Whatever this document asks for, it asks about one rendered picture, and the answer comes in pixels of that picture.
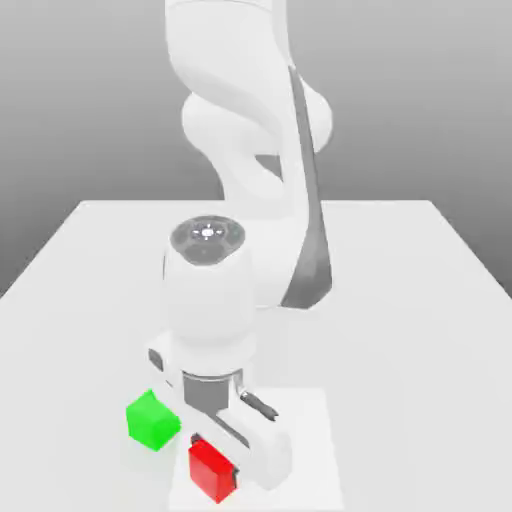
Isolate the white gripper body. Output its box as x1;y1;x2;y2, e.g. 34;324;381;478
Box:
152;381;294;492

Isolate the small red cube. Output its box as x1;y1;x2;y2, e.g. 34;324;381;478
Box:
187;438;240;505

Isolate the small green cube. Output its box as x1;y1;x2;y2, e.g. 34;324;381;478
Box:
125;388;183;454

